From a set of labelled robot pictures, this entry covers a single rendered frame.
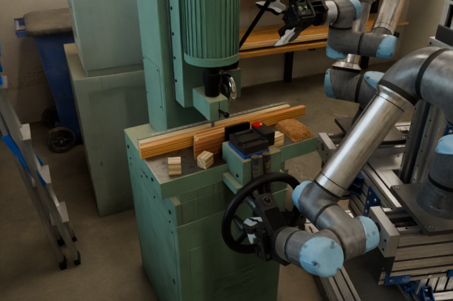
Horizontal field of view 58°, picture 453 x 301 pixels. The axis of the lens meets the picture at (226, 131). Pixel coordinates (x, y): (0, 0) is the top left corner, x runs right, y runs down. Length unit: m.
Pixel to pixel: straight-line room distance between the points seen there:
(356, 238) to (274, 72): 3.48
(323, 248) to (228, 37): 0.68
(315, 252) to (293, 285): 1.32
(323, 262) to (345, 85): 0.97
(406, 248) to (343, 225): 0.50
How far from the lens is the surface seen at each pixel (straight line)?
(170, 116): 1.56
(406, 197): 1.43
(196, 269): 1.54
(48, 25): 2.95
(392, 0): 1.59
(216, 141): 1.35
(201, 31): 1.22
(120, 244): 2.40
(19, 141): 1.92
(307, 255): 0.85
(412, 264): 1.47
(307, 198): 0.99
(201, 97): 1.38
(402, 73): 0.97
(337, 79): 1.70
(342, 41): 1.43
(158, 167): 1.32
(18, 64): 3.65
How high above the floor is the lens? 1.63
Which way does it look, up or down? 29 degrees down
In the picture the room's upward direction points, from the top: straight up
